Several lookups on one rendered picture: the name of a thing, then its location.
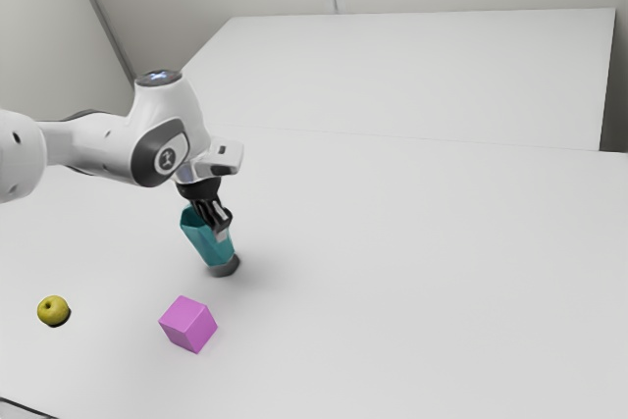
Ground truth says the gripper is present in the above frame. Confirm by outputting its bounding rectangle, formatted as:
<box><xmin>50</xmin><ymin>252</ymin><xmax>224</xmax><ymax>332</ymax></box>
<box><xmin>176</xmin><ymin>176</ymin><xmax>234</xmax><ymax>241</ymax></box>

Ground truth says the pink cube block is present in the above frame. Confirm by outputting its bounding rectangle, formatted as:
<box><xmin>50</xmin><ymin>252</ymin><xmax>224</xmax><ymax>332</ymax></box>
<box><xmin>157</xmin><ymin>294</ymin><xmax>219</xmax><ymax>355</ymax></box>

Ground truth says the yellow-green apple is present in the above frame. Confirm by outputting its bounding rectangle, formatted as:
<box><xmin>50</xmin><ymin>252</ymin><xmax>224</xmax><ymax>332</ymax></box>
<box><xmin>36</xmin><ymin>294</ymin><xmax>71</xmax><ymax>328</ymax></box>

